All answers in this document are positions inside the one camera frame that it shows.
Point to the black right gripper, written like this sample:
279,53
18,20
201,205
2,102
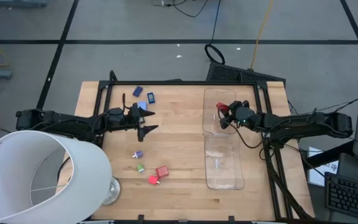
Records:
244,116

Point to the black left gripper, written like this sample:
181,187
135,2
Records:
135,119

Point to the red square charger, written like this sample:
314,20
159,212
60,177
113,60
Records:
222,107
162,171

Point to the light blue charger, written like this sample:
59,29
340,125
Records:
142,104

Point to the blue charger with label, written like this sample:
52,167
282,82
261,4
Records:
150,98

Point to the navy blue charger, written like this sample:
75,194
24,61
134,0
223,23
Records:
137,91

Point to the purple charger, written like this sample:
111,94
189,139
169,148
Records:
138,154

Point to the green white charger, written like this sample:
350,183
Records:
140,168

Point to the pink charger with prongs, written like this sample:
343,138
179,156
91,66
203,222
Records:
153,180

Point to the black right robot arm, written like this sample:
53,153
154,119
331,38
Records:
306,124

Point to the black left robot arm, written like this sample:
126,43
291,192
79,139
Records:
73,123

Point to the clear plastic tray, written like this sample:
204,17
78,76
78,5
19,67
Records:
225,174
211,96

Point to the black mesh panel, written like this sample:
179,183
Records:
244,74

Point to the white lampshade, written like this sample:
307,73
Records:
89,161

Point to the glass lamp base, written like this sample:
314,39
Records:
113,191

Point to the black stand leg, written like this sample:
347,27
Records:
325,155

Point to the white paper sheet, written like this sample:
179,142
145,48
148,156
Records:
317,174

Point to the dark grey case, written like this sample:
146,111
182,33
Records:
356,168

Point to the black keyboard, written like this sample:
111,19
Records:
353,196

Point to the black aluminium table frame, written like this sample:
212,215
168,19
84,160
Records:
182,83

